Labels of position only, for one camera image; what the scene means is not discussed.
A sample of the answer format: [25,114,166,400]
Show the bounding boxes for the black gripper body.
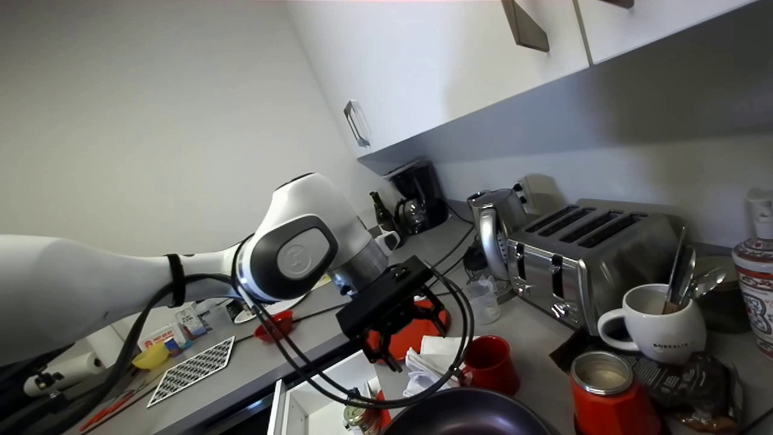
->
[363,296,451,369]

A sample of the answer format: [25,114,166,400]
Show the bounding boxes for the small red cup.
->
[461,335,520,395]

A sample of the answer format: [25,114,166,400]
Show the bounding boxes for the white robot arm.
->
[0,172,388,365]

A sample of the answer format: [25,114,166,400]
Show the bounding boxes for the small clear measuring cup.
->
[466,277,500,324]

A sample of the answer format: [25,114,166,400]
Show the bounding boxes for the crumpled white dish cloth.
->
[403,335,461,395]

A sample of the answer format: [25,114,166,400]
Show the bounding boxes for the open white drawer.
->
[268,352,407,435]

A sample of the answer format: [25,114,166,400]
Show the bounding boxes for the dark frying pan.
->
[385,386,557,435]

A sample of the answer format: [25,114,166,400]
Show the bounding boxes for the red silicone lid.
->
[253,310,294,343]

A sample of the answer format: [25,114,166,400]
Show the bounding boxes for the black coffee machine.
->
[388,162,449,235]

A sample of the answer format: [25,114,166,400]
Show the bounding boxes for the steel electric kettle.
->
[466,180,562,295]

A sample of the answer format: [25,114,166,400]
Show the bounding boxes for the white mesh trivet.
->
[147,335,236,407]

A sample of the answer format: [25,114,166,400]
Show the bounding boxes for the chrome four-slot toaster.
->
[509,200,687,335]

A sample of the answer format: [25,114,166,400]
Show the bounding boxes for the red moka pot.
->
[571,351,661,435]

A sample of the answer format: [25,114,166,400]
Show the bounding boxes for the white upper cabinets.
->
[286,0,756,169]

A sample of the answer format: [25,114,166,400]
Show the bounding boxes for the white mug with cutlery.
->
[596,283,707,365]

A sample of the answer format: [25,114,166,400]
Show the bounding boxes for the patterned ceramic jar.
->
[733,237,773,354]

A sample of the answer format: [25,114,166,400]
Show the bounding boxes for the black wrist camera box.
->
[335,255,433,339]

